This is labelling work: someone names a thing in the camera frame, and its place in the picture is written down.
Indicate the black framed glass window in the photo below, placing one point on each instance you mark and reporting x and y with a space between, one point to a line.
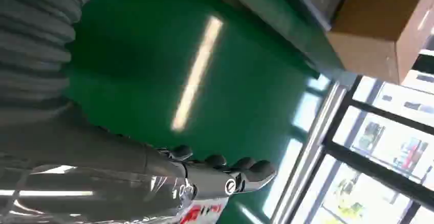
369 168

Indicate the ribbed grey right arm sleeve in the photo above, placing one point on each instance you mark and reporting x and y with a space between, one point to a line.
34 46

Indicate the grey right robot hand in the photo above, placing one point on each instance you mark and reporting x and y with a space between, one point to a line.
112 154

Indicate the brown cardboard box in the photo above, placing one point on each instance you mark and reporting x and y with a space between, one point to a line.
376 22

